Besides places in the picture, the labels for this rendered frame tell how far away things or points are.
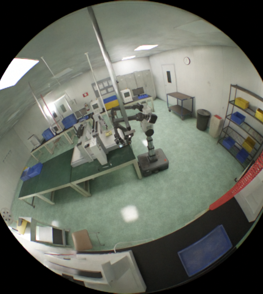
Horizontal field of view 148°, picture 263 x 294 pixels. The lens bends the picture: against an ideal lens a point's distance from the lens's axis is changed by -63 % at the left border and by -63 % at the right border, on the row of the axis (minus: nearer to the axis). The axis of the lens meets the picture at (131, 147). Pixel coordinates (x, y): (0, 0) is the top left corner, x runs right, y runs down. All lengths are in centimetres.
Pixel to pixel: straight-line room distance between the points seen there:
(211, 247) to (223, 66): 359
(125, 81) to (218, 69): 429
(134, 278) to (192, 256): 65
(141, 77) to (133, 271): 649
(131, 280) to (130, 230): 114
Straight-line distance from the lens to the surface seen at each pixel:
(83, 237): 204
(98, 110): 453
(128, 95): 454
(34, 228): 232
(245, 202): 169
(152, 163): 227
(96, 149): 169
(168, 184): 230
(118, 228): 222
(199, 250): 145
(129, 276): 136
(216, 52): 350
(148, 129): 168
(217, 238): 154
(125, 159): 183
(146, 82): 604
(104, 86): 597
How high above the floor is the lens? 208
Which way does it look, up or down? 42 degrees down
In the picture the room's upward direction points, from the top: 19 degrees counter-clockwise
